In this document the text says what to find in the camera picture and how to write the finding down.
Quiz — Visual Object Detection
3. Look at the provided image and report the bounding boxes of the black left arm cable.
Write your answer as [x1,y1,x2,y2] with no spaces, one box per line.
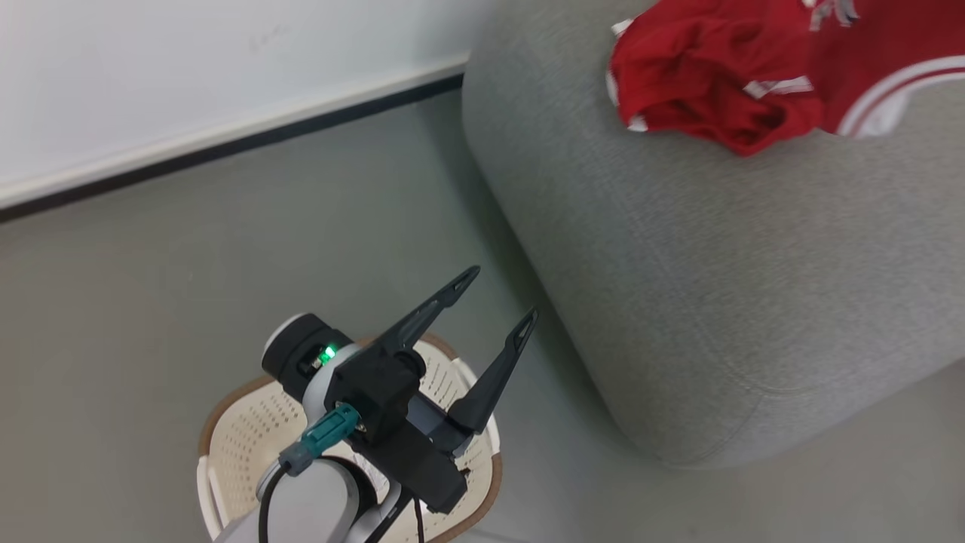
[258,460,292,543]

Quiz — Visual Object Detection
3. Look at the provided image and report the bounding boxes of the teal left camera cable plug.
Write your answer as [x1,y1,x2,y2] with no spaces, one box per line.
[278,403,362,477]

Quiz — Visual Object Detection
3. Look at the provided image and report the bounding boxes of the red shorts with white trim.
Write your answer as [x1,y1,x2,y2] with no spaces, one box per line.
[606,0,825,158]

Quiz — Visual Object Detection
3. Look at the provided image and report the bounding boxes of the grey fabric sofa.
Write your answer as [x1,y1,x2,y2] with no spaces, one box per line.
[461,0,965,471]

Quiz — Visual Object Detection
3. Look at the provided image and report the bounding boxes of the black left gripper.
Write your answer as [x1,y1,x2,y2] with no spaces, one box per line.
[353,265,539,516]

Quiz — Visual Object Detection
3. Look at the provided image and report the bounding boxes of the cream perforated laundry basket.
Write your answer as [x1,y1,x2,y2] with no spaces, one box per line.
[197,332,504,543]

